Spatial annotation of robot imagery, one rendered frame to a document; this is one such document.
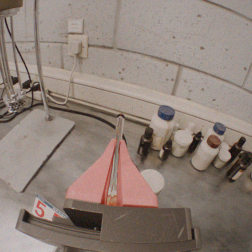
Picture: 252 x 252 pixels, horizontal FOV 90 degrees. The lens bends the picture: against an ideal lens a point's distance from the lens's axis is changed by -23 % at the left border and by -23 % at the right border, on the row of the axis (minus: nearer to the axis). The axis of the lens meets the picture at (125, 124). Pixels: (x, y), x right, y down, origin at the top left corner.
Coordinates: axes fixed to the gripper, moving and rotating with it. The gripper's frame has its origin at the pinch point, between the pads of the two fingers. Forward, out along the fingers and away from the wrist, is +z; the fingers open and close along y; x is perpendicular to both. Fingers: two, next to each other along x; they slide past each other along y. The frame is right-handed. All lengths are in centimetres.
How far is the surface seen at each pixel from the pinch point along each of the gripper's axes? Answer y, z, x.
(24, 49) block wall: 50, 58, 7
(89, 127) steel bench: 10.0, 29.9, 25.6
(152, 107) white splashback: -10.3, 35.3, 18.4
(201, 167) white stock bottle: -25.4, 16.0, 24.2
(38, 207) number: 16.1, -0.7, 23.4
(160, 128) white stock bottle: -11.0, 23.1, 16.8
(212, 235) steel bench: -25.5, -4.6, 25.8
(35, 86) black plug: 37, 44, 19
